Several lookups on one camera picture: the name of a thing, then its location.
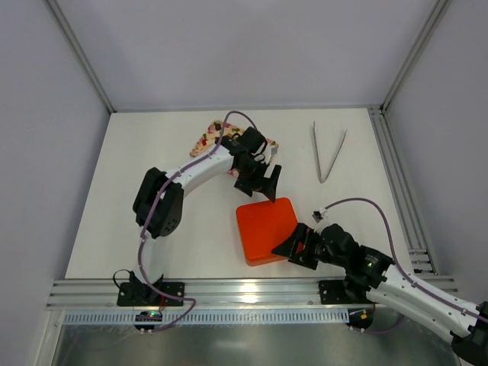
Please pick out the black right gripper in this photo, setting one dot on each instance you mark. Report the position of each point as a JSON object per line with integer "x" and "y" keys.
{"x": 305, "y": 246}

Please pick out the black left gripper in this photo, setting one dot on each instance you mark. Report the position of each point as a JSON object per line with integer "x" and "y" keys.
{"x": 255, "y": 183}

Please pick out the orange box lid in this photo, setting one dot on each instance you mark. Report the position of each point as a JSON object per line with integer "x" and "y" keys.
{"x": 264, "y": 225}

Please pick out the metal tongs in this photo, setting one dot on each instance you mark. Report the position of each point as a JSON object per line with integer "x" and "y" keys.
{"x": 327, "y": 142}

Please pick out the orange chocolate box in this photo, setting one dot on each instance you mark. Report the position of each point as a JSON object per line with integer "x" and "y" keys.
{"x": 253, "y": 262}

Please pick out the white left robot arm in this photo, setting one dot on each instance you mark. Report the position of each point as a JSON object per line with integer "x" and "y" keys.
{"x": 159, "y": 201}

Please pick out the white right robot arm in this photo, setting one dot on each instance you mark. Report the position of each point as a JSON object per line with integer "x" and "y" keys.
{"x": 372, "y": 275}

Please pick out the floral tray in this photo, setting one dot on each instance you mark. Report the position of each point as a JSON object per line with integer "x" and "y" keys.
{"x": 210, "y": 137}

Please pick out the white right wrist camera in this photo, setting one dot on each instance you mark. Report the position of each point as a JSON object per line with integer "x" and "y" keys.
{"x": 320, "y": 215}

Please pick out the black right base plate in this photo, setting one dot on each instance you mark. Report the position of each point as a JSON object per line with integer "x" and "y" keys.
{"x": 332, "y": 292}

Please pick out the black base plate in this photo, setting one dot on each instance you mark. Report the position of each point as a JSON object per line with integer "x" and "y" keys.
{"x": 332, "y": 292}
{"x": 136, "y": 294}

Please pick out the slotted cable duct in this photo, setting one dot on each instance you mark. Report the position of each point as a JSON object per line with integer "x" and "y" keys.
{"x": 207, "y": 316}

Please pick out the aluminium right side rail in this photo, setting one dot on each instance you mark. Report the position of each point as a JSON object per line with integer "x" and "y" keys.
{"x": 410, "y": 220}

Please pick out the aluminium rail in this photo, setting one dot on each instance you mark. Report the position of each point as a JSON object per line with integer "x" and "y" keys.
{"x": 102, "y": 293}
{"x": 410, "y": 220}

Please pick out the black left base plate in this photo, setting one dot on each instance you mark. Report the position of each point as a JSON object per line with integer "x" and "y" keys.
{"x": 136, "y": 294}

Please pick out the aluminium front rail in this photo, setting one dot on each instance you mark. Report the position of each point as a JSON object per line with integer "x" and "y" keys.
{"x": 102, "y": 293}

